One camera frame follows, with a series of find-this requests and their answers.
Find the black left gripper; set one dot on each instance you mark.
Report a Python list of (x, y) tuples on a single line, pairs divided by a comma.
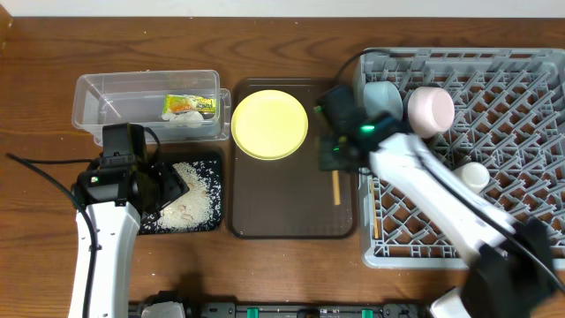
[(174, 185)]

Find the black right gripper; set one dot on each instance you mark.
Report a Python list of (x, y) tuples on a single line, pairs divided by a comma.
[(327, 161)]

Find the wooden chopstick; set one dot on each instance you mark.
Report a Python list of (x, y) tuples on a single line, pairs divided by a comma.
[(376, 211), (336, 187)]

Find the light blue bowl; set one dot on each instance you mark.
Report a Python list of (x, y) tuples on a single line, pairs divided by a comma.
[(380, 97)]

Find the yellow plate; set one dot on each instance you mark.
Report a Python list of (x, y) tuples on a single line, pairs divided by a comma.
[(269, 124)]

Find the white bowl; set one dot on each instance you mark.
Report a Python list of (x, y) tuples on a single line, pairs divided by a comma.
[(430, 111)]

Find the white tissue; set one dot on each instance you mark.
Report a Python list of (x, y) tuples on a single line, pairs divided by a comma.
[(188, 116)]

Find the green orange snack wrapper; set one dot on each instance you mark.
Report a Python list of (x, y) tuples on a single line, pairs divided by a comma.
[(185, 103)]

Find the small white cup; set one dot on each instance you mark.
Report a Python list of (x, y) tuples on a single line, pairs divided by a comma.
[(473, 175)]

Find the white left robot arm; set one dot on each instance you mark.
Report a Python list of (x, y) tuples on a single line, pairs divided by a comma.
[(106, 234)]

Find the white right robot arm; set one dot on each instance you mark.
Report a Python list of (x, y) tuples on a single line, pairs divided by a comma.
[(511, 266)]

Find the black waste tray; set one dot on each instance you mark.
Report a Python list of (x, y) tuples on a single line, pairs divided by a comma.
[(148, 225)]

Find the clear plastic waste bin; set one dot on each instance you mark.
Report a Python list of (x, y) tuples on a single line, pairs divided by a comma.
[(139, 98)]

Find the grey dishwasher rack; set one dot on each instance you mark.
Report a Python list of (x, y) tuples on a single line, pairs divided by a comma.
[(509, 116)]

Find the pile of rice scraps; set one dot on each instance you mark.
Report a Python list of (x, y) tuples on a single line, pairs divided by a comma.
[(201, 208)]

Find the dark brown serving tray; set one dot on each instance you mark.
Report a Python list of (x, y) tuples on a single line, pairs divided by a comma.
[(290, 198)]

